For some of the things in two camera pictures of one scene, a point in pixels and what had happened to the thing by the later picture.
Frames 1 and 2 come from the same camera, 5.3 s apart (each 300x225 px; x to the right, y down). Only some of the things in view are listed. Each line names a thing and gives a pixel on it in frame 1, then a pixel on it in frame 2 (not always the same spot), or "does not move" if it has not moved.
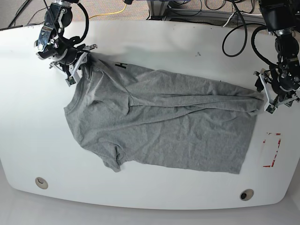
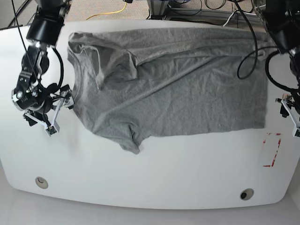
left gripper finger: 89,59 to 71,104
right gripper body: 273,98 to 289,102
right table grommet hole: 246,194 does not move
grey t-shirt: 122,113 to 132,83
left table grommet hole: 41,183 does not move
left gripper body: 71,61 to 47,114
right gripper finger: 258,84 to 283,111
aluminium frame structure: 158,11 does not move
